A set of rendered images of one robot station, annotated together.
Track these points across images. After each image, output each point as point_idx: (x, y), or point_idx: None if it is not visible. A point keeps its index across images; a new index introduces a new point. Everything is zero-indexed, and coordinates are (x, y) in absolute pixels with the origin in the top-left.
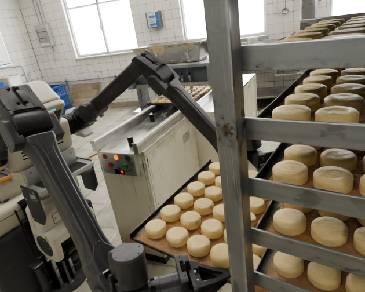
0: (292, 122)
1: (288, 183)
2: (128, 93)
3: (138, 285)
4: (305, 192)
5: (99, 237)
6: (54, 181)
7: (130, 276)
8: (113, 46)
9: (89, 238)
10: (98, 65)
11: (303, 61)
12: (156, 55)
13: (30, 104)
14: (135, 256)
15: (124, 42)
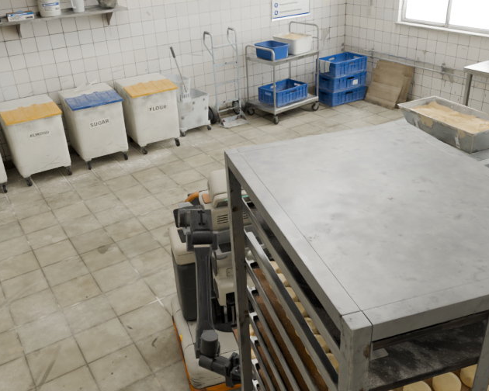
0: (255, 328)
1: (257, 351)
2: (452, 97)
3: (206, 354)
4: (258, 358)
5: (207, 319)
6: (198, 278)
7: (204, 347)
8: (457, 18)
9: (202, 316)
10: (424, 42)
11: (255, 309)
12: (424, 123)
13: (205, 226)
14: (209, 340)
15: (477, 15)
